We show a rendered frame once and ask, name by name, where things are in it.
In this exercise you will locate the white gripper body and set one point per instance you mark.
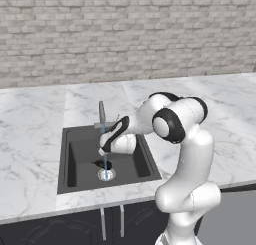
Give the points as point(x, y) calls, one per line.
point(104, 147)

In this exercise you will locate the blue water stream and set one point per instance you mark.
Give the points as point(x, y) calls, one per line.
point(106, 170)

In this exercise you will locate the dark cupboard door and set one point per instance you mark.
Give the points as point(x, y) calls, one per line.
point(50, 230)
point(143, 222)

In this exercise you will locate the silver sink drain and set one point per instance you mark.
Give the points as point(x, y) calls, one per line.
point(111, 174)

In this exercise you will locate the dark grey sink basin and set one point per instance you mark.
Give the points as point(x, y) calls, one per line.
point(83, 155)

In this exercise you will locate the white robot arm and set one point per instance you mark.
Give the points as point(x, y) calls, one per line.
point(193, 162)

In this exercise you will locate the grey sink faucet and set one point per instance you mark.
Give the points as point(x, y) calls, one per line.
point(102, 113)

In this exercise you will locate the grey dishwasher front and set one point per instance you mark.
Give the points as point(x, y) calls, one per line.
point(230, 219)

